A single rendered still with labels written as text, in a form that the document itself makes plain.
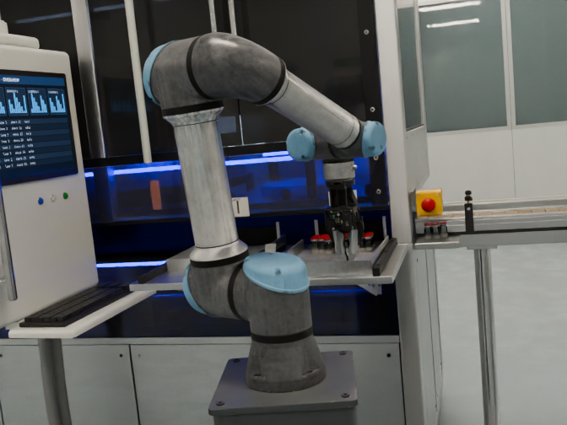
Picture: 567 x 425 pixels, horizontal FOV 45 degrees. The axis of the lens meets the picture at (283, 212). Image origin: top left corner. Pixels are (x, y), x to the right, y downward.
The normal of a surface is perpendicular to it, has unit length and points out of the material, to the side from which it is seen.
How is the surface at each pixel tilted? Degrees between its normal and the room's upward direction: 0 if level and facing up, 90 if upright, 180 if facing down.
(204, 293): 95
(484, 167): 90
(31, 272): 90
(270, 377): 72
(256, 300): 90
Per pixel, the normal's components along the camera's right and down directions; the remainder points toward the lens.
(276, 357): -0.25, -0.16
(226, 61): 0.10, 0.05
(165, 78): -0.62, 0.26
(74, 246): 0.95, -0.05
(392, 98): -0.26, 0.15
